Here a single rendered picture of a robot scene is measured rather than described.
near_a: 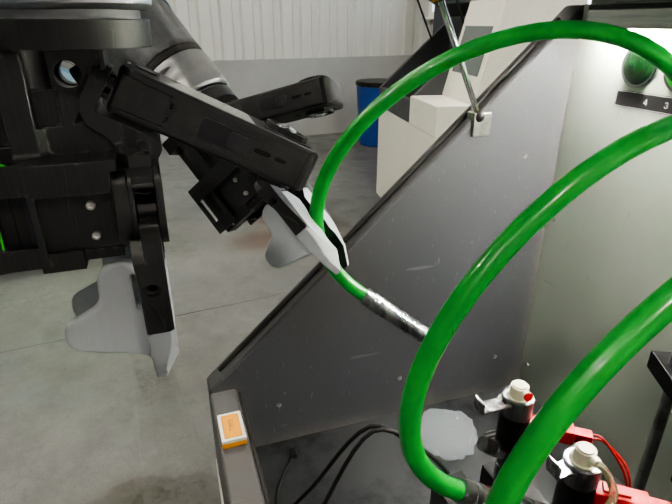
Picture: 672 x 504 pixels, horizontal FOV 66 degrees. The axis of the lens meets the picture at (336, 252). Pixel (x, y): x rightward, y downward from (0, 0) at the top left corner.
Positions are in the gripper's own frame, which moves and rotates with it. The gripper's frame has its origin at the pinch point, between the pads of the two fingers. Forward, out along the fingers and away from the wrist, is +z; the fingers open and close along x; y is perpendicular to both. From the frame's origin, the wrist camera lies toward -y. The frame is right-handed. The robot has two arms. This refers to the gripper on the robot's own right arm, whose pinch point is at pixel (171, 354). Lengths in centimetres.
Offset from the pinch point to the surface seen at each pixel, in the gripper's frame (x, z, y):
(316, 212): -13.9, -3.5, -14.2
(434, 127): -243, 37, -156
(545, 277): -29, 18, -57
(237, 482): -14.2, 28.0, -4.4
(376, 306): -11.4, 6.3, -19.6
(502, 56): -236, -2, -193
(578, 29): -5.7, -19.3, -33.7
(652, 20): -17, -20, -54
